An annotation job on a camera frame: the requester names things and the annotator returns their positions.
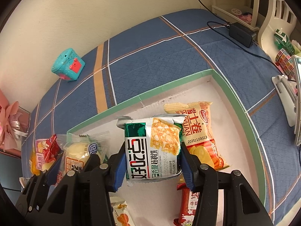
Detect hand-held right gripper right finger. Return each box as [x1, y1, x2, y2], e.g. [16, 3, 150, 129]
[178, 145, 274, 226]

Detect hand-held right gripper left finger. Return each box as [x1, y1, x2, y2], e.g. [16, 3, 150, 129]
[41, 143, 128, 226]

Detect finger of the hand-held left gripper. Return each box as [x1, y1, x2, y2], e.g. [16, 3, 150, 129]
[29, 155, 63, 189]
[76, 154, 107, 177]

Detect clear bun packet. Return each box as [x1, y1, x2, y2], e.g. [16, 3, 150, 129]
[55, 131, 110, 186]

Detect yellow cake packet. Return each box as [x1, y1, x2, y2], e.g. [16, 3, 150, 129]
[29, 151, 39, 176]

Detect green white biscuit packet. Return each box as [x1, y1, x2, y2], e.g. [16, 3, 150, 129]
[117, 115, 186, 186]

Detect red white snack packet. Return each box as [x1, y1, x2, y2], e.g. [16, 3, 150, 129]
[174, 182, 200, 226]

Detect orange egg roll packet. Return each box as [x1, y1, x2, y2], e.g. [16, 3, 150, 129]
[164, 101, 230, 171]

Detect cream flower print packet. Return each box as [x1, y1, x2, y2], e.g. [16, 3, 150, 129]
[110, 196, 135, 226]

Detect green rimmed white tray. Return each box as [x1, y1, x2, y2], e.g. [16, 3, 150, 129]
[66, 69, 268, 226]

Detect red cookie packet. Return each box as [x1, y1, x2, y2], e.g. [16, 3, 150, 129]
[43, 134, 62, 164]

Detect pink snack packet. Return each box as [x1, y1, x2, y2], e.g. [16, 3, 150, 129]
[35, 138, 51, 172]

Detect dark grey cabinet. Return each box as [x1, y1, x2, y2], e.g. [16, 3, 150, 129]
[0, 151, 26, 193]

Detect pink paper flower bouquet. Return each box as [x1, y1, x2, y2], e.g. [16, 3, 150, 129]
[0, 89, 31, 151]

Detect teal toy box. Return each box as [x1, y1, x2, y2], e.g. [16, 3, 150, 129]
[51, 48, 85, 82]

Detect blue plaid sheet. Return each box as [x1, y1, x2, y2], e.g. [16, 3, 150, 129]
[20, 9, 301, 225]

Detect white plastic stand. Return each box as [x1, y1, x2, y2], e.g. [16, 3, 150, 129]
[271, 74, 301, 128]

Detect black power adapter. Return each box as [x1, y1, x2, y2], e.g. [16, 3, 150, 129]
[229, 22, 258, 47]

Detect cream shelf unit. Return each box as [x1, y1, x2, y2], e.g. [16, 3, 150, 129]
[210, 0, 301, 52]

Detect green box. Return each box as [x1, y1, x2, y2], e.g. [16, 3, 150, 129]
[274, 28, 295, 54]

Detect black power cable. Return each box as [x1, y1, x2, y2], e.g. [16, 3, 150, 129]
[187, 0, 278, 64]

